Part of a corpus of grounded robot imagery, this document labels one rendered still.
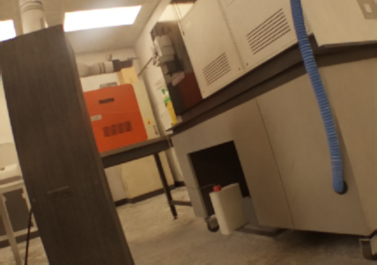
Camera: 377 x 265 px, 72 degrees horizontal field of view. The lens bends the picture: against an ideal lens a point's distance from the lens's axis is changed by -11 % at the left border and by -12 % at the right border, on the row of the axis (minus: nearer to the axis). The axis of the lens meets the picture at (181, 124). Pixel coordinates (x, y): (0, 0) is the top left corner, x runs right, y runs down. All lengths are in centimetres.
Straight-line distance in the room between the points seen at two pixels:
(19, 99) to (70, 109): 18
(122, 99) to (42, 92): 110
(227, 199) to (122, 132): 81
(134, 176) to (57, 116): 385
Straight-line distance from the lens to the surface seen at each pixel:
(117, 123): 198
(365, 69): 120
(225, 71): 141
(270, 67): 123
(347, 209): 104
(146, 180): 480
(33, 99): 100
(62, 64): 101
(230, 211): 182
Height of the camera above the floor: 56
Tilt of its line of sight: 5 degrees up
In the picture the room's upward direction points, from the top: 17 degrees counter-clockwise
